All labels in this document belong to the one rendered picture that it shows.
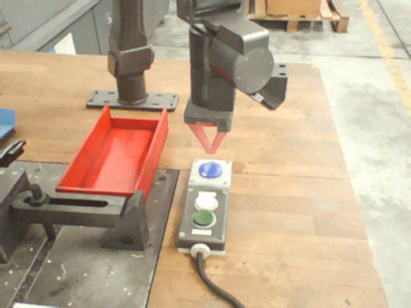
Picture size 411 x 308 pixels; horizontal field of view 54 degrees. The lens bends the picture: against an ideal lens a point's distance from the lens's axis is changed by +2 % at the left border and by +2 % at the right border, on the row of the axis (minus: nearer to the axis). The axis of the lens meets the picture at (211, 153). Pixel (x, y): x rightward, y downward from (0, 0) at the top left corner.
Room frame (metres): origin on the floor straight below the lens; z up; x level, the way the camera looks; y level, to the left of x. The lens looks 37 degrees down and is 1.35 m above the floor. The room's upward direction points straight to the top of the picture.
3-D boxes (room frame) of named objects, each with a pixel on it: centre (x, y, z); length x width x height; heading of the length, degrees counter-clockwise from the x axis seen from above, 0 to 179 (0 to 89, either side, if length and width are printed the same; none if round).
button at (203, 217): (0.40, 0.01, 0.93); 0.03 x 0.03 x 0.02
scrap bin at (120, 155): (0.56, 0.16, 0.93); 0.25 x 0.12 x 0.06; 175
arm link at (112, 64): (0.79, 0.17, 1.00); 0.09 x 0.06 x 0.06; 122
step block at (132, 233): (0.39, 0.13, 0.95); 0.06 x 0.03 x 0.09; 85
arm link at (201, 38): (0.51, 0.00, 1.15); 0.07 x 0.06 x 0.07; 32
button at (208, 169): (0.51, 0.00, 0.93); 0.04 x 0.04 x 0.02
